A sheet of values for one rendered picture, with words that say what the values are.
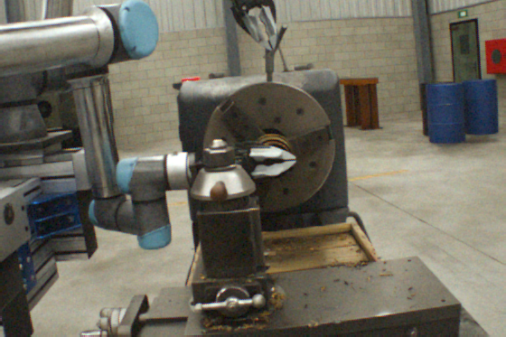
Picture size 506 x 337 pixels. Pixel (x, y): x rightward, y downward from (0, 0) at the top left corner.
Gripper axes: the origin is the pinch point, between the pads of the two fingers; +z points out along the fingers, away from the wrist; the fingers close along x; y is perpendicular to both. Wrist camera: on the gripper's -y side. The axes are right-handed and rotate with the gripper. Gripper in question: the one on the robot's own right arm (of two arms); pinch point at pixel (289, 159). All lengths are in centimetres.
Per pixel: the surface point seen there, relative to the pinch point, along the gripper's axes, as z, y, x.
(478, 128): 356, -633, -97
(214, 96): -16.3, -31.4, 13.1
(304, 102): 5.9, -15.8, 10.2
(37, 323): -141, -138, -108
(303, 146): 4.0, -10.0, 0.7
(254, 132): -6.6, -7.7, 5.3
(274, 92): -1.1, -15.8, 13.2
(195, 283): -15.3, 45.1, -5.9
